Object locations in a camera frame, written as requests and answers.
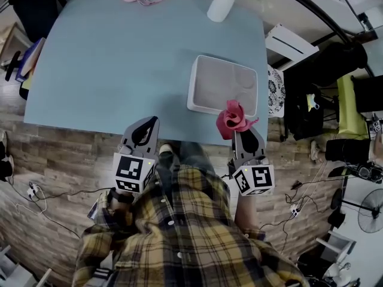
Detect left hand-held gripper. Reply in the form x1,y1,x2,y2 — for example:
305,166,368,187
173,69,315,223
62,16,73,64
112,116,160,194

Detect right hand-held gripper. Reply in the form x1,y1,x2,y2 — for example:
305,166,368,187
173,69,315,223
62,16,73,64
227,126,275,197

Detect red cloth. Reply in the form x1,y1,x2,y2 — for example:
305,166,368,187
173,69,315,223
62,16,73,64
215,99,260,141

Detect white rectangular tray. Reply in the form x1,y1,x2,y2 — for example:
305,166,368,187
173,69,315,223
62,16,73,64
187,54,259,118

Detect person's right forearm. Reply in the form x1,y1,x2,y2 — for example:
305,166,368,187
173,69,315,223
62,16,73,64
234,194,261,236

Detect person's left forearm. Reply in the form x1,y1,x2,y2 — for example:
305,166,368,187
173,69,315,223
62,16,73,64
104,188,135,218

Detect person's left shoe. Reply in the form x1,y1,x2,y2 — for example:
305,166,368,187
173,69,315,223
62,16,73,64
158,142,175,157

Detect grey jeans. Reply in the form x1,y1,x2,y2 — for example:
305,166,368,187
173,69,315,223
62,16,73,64
155,142,217,179

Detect black office chair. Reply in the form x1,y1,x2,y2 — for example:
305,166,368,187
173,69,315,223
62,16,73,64
282,79,341,142

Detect black wristwatch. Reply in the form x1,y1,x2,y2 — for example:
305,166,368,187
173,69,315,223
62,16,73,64
107,189,135,204

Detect floral cushion stool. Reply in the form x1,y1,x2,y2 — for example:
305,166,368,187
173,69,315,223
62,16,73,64
267,64,286,118

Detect blue and yellow face mask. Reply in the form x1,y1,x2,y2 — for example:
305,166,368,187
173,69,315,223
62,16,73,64
306,93,321,112

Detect yellow-green cover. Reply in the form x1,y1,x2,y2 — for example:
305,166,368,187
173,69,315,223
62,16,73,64
336,75,370,140

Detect yellow plaid shirt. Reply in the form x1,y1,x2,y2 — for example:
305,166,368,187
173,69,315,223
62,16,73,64
71,164,311,287

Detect white stool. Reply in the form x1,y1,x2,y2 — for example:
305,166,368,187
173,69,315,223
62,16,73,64
265,23,320,71

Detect black jacket bundle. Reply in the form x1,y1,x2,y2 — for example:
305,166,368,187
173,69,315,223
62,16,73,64
284,42,369,86

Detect white side table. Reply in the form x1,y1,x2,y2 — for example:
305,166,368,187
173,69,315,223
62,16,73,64
315,230,357,261

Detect black monitor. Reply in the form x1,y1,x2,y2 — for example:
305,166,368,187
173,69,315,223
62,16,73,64
352,75,383,115

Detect stack of books and folders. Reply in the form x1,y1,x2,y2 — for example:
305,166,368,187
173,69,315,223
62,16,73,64
14,36,47,83

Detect black standing fan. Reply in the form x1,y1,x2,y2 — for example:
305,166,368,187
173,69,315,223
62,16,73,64
327,187,383,234

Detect white vase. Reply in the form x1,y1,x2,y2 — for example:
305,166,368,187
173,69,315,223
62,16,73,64
206,0,237,23

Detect large black bag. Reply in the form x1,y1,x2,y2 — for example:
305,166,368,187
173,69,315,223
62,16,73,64
8,0,68,43

